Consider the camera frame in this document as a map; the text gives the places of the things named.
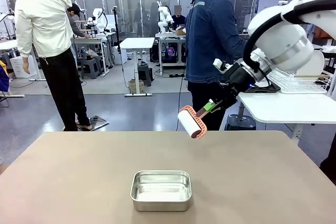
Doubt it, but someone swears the grey plastic stool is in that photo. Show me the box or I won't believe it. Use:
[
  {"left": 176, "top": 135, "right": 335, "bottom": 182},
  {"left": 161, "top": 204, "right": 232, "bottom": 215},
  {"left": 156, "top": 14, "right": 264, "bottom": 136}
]
[{"left": 78, "top": 58, "right": 103, "bottom": 80}]

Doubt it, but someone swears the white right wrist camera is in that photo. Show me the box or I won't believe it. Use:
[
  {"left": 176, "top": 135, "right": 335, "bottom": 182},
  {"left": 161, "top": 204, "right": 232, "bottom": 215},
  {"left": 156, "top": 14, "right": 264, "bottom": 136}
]
[{"left": 213, "top": 58, "right": 233, "bottom": 74}]

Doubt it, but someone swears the white wire dish rack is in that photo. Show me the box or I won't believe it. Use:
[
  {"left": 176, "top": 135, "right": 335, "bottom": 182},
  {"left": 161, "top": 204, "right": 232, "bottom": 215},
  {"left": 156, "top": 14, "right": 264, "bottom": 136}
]
[{"left": 267, "top": 58, "right": 332, "bottom": 94}]

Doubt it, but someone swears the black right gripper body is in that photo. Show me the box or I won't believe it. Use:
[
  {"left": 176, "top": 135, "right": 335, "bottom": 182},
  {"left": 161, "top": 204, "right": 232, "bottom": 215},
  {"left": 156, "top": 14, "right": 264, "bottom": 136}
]
[{"left": 219, "top": 62, "right": 257, "bottom": 97}]

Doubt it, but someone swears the cardboard box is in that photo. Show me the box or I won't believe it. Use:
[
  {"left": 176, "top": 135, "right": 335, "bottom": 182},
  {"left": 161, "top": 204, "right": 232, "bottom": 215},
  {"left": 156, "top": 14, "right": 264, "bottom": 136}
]
[{"left": 128, "top": 79, "right": 145, "bottom": 95}]

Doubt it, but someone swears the coral lint roller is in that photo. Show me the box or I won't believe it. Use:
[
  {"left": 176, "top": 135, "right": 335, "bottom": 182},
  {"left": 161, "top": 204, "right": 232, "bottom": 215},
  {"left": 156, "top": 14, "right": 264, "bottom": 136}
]
[{"left": 177, "top": 105, "right": 211, "bottom": 140}]

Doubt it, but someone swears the metal floor plate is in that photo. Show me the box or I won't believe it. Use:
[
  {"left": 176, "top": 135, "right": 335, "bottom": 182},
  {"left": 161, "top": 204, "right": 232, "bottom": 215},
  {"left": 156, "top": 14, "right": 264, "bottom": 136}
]
[{"left": 76, "top": 115, "right": 110, "bottom": 132}]

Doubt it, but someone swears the white workbench with computer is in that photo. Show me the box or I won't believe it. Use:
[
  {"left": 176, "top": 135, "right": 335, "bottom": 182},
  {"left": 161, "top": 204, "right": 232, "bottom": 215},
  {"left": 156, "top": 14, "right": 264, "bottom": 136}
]
[{"left": 155, "top": 31, "right": 187, "bottom": 75}]

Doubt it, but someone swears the person in black cap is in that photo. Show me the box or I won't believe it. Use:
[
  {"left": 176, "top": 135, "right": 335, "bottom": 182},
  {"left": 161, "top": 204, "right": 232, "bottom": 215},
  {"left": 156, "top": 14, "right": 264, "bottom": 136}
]
[{"left": 67, "top": 3, "right": 91, "bottom": 38}]

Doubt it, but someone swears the white side table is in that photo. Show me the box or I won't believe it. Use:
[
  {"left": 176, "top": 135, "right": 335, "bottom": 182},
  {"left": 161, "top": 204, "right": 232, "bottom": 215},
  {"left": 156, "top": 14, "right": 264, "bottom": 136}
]
[{"left": 236, "top": 91, "right": 336, "bottom": 141}]

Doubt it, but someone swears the black low shelf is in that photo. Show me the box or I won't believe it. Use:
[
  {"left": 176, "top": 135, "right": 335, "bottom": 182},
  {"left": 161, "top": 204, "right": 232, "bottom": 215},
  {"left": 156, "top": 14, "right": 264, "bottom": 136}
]
[{"left": 321, "top": 47, "right": 336, "bottom": 58}]

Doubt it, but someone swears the black rounded object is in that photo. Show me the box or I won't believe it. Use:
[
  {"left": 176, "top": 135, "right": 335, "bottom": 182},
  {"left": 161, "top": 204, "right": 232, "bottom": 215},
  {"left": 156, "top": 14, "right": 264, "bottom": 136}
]
[{"left": 319, "top": 150, "right": 336, "bottom": 178}]

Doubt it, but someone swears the rectangular metal tray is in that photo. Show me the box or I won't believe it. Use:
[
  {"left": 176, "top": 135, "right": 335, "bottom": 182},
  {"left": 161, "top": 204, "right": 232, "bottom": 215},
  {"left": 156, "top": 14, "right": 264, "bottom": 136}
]
[{"left": 130, "top": 170, "right": 193, "bottom": 212}]

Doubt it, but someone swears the figure in white jacket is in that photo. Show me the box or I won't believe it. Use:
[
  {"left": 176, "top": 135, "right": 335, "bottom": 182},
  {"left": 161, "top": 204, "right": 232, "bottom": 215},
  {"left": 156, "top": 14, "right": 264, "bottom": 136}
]
[{"left": 14, "top": 0, "right": 92, "bottom": 132}]

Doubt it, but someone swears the black serving tray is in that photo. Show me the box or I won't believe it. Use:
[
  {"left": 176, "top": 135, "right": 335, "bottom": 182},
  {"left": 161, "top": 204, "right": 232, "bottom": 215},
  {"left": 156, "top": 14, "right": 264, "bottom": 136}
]
[{"left": 245, "top": 79, "right": 281, "bottom": 94}]

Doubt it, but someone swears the dark plastic stool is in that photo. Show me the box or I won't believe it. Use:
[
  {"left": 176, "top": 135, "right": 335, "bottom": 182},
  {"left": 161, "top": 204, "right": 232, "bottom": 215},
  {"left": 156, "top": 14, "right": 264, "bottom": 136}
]
[{"left": 137, "top": 63, "right": 154, "bottom": 87}]

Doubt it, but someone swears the orange jacket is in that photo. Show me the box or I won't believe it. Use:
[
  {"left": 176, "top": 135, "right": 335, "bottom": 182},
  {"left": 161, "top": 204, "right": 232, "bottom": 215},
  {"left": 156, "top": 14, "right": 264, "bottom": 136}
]
[{"left": 314, "top": 24, "right": 336, "bottom": 39}]

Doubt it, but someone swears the white jacket figure's hand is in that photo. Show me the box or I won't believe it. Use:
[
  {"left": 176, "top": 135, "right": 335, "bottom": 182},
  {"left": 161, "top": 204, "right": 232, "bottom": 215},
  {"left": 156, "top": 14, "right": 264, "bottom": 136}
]
[{"left": 22, "top": 57, "right": 31, "bottom": 76}]

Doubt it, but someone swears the person in denim jacket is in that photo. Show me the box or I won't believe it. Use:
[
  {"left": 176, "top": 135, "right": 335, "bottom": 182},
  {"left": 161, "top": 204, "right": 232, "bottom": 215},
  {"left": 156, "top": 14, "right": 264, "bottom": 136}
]
[{"left": 185, "top": 0, "right": 253, "bottom": 132}]

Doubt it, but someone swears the person in navy top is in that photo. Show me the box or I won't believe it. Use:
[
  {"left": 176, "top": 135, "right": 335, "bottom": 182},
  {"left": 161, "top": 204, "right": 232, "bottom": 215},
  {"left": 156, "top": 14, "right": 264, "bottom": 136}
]
[{"left": 170, "top": 5, "right": 187, "bottom": 26}]

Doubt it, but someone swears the white standing desk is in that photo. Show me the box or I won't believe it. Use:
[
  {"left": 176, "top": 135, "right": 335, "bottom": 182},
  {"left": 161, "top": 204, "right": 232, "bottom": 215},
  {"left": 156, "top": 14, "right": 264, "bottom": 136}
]
[{"left": 120, "top": 37, "right": 155, "bottom": 97}]

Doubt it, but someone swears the white lab workbench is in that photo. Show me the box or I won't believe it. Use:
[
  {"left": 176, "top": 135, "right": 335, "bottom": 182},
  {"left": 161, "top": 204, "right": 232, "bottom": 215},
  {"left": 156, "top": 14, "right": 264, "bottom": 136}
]
[{"left": 70, "top": 31, "right": 113, "bottom": 78}]

